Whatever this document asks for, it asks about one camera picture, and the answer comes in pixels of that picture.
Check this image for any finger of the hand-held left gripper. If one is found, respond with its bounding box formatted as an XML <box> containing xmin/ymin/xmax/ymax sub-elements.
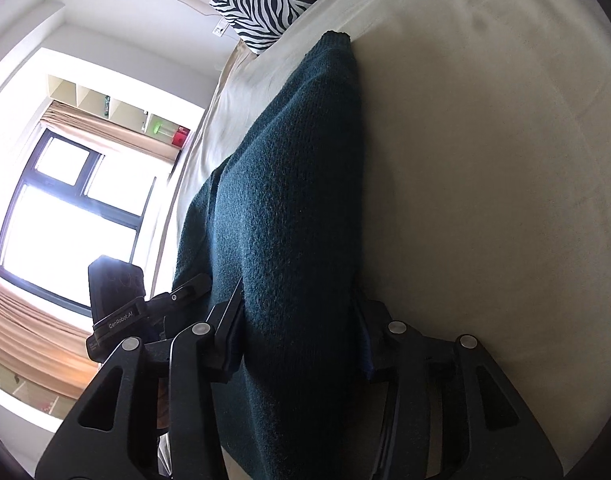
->
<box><xmin>166</xmin><ymin>273</ymin><xmax>213</xmax><ymax>322</ymax></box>

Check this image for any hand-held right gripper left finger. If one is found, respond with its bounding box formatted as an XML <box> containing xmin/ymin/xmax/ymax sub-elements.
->
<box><xmin>34</xmin><ymin>276</ymin><xmax>247</xmax><ymax>480</ymax></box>

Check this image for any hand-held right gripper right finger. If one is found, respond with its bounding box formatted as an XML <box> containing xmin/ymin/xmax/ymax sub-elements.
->
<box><xmin>353</xmin><ymin>296</ymin><xmax>566</xmax><ymax>480</ymax></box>

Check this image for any dark teal knit sweater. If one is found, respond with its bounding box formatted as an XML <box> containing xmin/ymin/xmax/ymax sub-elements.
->
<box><xmin>158</xmin><ymin>31</ymin><xmax>386</xmax><ymax>480</ymax></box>

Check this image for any black framed window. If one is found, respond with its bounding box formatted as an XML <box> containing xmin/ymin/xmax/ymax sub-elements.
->
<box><xmin>0</xmin><ymin>128</ymin><xmax>159</xmax><ymax>319</ymax></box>

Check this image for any beige curtain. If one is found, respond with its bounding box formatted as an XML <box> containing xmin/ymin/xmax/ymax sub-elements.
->
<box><xmin>40</xmin><ymin>100</ymin><xmax>184</xmax><ymax>164</ymax></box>
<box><xmin>0</xmin><ymin>272</ymin><xmax>102</xmax><ymax>402</ymax></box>

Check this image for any white low shelf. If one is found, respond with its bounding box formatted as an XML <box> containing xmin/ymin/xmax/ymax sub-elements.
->
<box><xmin>0</xmin><ymin>362</ymin><xmax>77</xmax><ymax>434</ymax></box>

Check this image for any white cubby shelf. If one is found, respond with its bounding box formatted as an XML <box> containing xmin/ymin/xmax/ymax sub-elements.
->
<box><xmin>46</xmin><ymin>74</ymin><xmax>192</xmax><ymax>149</ymax></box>

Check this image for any bed with cream sheet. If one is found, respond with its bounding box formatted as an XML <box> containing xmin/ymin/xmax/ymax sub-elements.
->
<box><xmin>166</xmin><ymin>0</ymin><xmax>611</xmax><ymax>480</ymax></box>

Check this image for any zebra print pillow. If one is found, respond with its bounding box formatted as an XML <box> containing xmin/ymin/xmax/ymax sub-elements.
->
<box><xmin>209</xmin><ymin>0</ymin><xmax>372</xmax><ymax>55</ymax></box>

